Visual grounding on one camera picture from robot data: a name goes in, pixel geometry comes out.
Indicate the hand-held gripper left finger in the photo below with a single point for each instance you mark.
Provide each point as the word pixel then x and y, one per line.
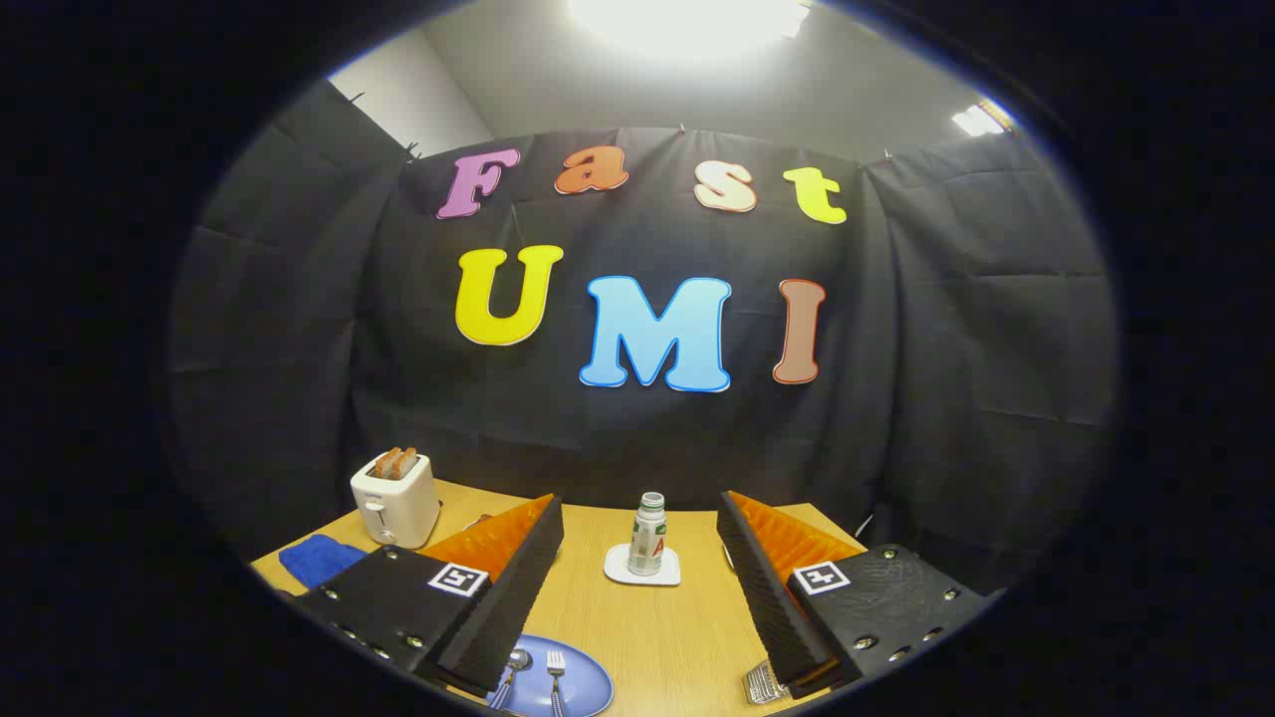
pixel 518 588

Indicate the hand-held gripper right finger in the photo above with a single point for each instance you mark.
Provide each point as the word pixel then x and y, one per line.
pixel 762 588

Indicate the white square coaster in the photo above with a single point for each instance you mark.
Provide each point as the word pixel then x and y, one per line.
pixel 669 575

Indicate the blue round plate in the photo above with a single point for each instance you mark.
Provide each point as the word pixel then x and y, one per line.
pixel 588 682

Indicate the clear drink bottle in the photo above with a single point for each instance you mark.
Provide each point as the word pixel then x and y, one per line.
pixel 647 543

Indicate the white toaster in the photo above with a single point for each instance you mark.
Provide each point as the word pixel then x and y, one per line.
pixel 398 508

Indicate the brown toast slice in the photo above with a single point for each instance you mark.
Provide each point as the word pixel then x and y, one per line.
pixel 407 461
pixel 384 465

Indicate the blue folded cloth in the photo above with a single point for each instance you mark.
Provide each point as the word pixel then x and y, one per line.
pixel 317 560

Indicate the small ceiling light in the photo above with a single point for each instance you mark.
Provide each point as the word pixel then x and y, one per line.
pixel 978 119

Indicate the bright ceiling light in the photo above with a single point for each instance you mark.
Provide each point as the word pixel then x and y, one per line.
pixel 687 20

